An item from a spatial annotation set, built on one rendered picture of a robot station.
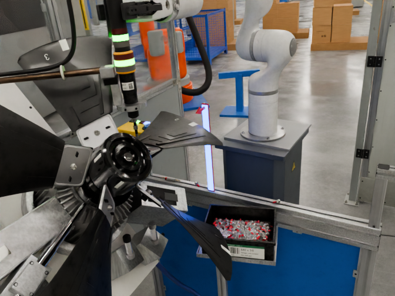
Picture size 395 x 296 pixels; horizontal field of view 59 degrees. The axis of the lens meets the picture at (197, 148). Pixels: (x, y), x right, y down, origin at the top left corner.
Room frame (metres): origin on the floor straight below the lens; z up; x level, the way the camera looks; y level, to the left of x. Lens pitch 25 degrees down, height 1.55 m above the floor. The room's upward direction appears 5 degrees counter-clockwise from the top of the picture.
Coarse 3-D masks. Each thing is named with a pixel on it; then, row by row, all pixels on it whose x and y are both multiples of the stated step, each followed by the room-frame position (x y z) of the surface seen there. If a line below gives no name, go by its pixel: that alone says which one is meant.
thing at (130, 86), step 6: (120, 78) 0.77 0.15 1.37; (126, 78) 0.77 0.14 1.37; (132, 78) 0.77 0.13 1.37; (120, 84) 0.77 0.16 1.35; (126, 84) 0.77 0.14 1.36; (132, 84) 0.77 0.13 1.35; (126, 90) 0.77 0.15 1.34; (132, 90) 0.77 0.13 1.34; (126, 96) 0.77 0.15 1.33; (132, 96) 0.77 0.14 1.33; (126, 102) 0.77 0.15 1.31; (132, 102) 0.77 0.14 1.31; (132, 114) 0.77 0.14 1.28; (138, 114) 0.78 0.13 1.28
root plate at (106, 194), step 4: (104, 188) 0.61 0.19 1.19; (104, 192) 0.61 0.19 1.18; (108, 192) 0.63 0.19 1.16; (104, 196) 0.61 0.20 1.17; (108, 196) 0.63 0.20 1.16; (108, 200) 0.63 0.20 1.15; (112, 200) 0.65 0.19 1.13; (100, 204) 0.58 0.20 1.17; (104, 204) 0.60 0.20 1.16; (112, 204) 0.65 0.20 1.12; (100, 208) 0.57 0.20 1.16; (104, 208) 0.60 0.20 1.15; (104, 212) 0.59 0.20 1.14; (108, 212) 0.62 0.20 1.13; (108, 216) 0.61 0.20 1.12; (112, 216) 0.64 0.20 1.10; (108, 220) 0.61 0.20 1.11
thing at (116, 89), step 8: (104, 72) 0.77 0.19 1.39; (112, 72) 0.77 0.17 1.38; (104, 80) 0.76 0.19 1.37; (112, 80) 0.76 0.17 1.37; (112, 88) 0.77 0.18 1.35; (120, 88) 0.79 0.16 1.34; (112, 96) 0.77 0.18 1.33; (120, 96) 0.77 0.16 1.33; (120, 104) 0.77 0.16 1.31; (136, 104) 0.76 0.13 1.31; (144, 104) 0.77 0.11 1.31
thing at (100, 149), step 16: (112, 144) 0.68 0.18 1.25; (128, 144) 0.70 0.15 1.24; (144, 144) 0.72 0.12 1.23; (112, 160) 0.65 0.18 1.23; (144, 160) 0.70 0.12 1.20; (96, 176) 0.65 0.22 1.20; (112, 176) 0.62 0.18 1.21; (128, 176) 0.63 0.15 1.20; (144, 176) 0.65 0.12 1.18; (80, 192) 0.66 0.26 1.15; (96, 192) 0.67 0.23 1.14; (112, 192) 0.65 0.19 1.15; (128, 192) 0.68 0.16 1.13
